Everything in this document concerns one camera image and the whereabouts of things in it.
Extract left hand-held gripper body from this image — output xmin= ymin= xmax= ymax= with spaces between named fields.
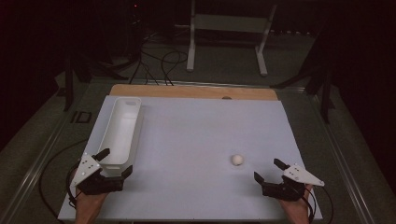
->
xmin=70 ymin=152 xmax=124 ymax=196

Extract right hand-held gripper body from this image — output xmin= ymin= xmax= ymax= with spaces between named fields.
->
xmin=261 ymin=163 xmax=325 ymax=203

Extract white plastic bin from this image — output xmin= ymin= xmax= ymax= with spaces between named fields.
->
xmin=96 ymin=96 xmax=143 ymax=178

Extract person's right hand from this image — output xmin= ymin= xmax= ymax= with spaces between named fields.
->
xmin=278 ymin=185 xmax=314 ymax=224

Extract person's left hand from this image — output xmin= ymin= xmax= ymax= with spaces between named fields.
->
xmin=74 ymin=189 xmax=110 ymax=224

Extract black stand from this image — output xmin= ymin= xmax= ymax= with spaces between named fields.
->
xmin=270 ymin=27 xmax=337 ymax=125
xmin=63 ymin=57 xmax=129 ymax=112

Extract white metal stand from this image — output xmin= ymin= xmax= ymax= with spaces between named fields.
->
xmin=186 ymin=0 xmax=278 ymax=77

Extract right hand-held gripper cable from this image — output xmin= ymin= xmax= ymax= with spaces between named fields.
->
xmin=306 ymin=185 xmax=334 ymax=224

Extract hand-held gripper cable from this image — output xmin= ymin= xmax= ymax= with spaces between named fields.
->
xmin=306 ymin=185 xmax=334 ymax=224
xmin=38 ymin=139 xmax=92 ymax=220

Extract left hand-held gripper cable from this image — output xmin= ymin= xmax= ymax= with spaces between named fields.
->
xmin=38 ymin=139 xmax=92 ymax=220

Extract metal floor rail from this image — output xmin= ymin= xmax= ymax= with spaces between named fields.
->
xmin=306 ymin=90 xmax=379 ymax=224
xmin=0 ymin=81 xmax=96 ymax=223

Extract black floor cables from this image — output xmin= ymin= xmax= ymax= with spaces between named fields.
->
xmin=129 ymin=36 xmax=190 ymax=87

